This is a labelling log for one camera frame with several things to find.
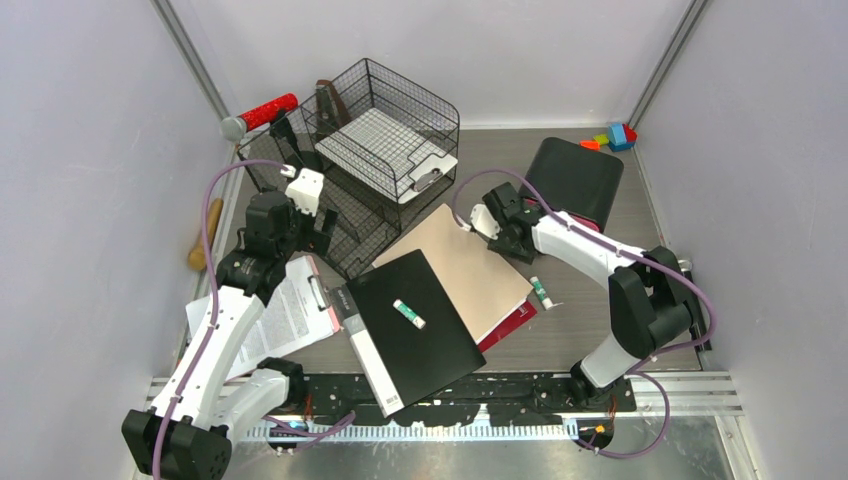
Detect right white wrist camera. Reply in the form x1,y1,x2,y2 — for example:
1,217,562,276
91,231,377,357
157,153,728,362
470,203,501,240

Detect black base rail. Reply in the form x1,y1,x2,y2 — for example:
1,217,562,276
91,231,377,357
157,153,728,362
272,372,637,427

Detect black stand in organizer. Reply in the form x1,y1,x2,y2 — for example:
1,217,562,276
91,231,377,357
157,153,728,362
269,110,325,173

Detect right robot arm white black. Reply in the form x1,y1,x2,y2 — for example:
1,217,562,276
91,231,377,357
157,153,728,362
471,183,703,411

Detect red glitter microphone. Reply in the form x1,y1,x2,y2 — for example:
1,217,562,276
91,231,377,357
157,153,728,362
219,93,299,143

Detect black wire mesh organizer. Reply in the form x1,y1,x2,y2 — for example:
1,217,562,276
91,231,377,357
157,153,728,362
237,58,460,279

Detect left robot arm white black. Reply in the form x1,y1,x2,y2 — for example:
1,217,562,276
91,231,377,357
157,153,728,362
121,191,340,479

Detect colourful toy blocks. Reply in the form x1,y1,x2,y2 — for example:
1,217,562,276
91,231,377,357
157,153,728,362
578,123,638,152

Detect pink clipboard with paper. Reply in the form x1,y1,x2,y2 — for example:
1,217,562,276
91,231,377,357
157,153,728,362
227,255,340,380

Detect green white glue stick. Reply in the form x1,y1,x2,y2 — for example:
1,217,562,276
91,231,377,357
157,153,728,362
393,299,426,330

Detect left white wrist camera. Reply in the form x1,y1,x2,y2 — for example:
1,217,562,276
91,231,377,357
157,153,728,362
285,168,325,217

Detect wooden stick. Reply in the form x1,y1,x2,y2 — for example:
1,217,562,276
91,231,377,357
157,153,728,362
187,198,224,272

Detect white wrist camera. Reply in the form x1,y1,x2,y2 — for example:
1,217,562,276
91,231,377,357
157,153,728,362
470,203,501,240
285,168,325,217

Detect beige folder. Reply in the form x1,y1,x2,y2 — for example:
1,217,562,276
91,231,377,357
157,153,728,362
372,204,532,343

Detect brown object behind organizer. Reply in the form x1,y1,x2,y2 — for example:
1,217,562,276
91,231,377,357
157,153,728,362
315,79,352,141

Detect red notebook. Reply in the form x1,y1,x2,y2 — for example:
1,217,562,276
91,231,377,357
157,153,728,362
477,299,537,353

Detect green white correction pen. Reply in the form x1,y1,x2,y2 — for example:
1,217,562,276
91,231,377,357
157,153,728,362
529,276,561,311

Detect black pink drawer cabinet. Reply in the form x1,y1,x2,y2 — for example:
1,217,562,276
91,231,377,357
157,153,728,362
525,137,624,233

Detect black clip file folder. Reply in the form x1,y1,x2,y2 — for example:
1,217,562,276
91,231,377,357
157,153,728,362
329,250,486,417

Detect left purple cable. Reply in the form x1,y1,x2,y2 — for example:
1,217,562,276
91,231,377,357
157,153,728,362
148,159,296,480

